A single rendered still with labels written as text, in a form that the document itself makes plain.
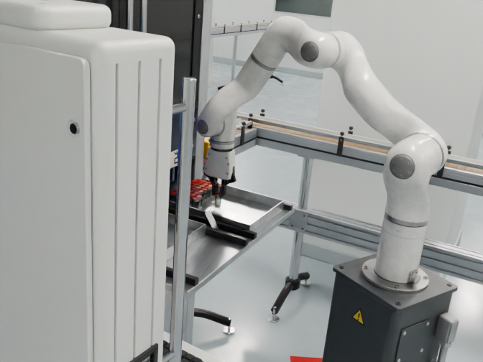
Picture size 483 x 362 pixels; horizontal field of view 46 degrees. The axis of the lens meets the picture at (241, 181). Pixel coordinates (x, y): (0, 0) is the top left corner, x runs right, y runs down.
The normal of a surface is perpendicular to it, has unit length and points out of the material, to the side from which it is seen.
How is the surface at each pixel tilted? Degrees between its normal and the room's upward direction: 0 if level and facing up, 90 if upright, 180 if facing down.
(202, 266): 0
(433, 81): 90
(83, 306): 90
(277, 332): 0
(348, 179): 90
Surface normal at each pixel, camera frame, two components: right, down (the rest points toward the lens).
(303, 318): 0.08, -0.94
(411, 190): -0.32, 0.81
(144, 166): 0.83, 0.25
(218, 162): -0.47, 0.27
